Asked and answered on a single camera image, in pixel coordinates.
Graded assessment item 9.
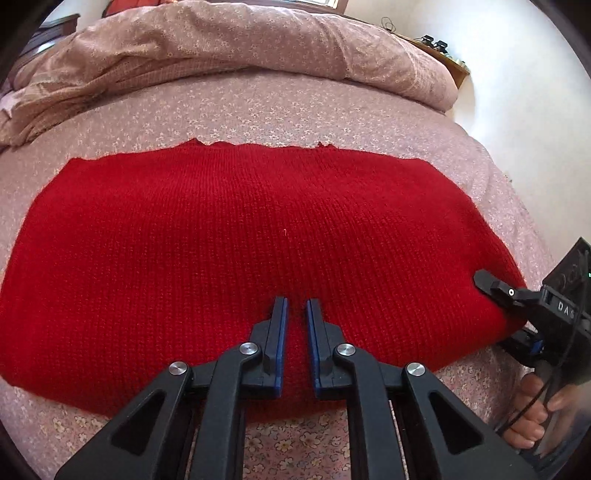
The pink floral duvet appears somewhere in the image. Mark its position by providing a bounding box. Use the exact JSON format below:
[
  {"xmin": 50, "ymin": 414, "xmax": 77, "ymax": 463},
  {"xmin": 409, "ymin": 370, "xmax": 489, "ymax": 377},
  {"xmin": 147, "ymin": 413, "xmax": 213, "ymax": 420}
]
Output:
[{"xmin": 0, "ymin": 2, "xmax": 462, "ymax": 148}]

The red knit cardigan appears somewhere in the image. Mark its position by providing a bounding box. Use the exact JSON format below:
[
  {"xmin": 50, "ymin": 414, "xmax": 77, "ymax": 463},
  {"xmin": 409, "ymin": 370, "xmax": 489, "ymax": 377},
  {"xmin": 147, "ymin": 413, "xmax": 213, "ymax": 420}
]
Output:
[{"xmin": 0, "ymin": 141, "xmax": 529, "ymax": 423}]

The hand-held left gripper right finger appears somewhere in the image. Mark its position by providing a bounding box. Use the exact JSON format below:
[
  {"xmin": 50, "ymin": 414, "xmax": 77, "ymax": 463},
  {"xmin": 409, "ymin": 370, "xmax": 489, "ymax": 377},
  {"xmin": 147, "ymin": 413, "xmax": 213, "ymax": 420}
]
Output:
[{"xmin": 305, "ymin": 298, "xmax": 539, "ymax": 480}]

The red pillow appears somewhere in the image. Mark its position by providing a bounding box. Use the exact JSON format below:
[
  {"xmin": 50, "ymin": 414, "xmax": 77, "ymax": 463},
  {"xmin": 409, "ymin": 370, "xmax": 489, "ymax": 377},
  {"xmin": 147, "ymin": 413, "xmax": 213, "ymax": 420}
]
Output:
[{"xmin": 105, "ymin": 0, "xmax": 185, "ymax": 8}]

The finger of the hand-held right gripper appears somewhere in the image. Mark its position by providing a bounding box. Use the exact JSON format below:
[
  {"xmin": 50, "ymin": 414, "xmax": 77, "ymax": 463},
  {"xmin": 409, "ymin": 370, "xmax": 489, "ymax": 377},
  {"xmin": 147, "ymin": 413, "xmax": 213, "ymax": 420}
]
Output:
[
  {"xmin": 501, "ymin": 329, "xmax": 543, "ymax": 367},
  {"xmin": 473, "ymin": 270, "xmax": 543, "ymax": 319}
]

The wooden bedside shelf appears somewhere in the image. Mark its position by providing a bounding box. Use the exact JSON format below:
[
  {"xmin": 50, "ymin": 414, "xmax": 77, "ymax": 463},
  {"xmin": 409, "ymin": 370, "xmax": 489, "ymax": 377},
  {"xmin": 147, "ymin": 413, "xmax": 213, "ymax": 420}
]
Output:
[{"xmin": 406, "ymin": 37, "xmax": 472, "ymax": 89}]

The pink floral bed sheet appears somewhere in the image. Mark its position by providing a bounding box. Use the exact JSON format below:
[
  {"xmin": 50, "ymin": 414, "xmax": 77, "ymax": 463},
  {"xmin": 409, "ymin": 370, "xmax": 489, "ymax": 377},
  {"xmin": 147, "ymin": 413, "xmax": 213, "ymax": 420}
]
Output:
[{"xmin": 0, "ymin": 69, "xmax": 555, "ymax": 480}]

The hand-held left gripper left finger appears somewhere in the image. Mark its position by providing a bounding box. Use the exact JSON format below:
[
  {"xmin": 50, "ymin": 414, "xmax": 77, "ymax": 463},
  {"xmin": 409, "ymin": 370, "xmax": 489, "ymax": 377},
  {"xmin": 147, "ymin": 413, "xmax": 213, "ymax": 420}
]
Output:
[{"xmin": 54, "ymin": 296, "xmax": 289, "ymax": 480}]

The person's right hand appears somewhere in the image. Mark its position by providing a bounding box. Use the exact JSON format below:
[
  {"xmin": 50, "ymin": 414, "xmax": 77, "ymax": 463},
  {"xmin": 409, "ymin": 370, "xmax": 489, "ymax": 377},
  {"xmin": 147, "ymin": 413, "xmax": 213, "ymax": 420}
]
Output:
[{"xmin": 503, "ymin": 374, "xmax": 578, "ymax": 449}]

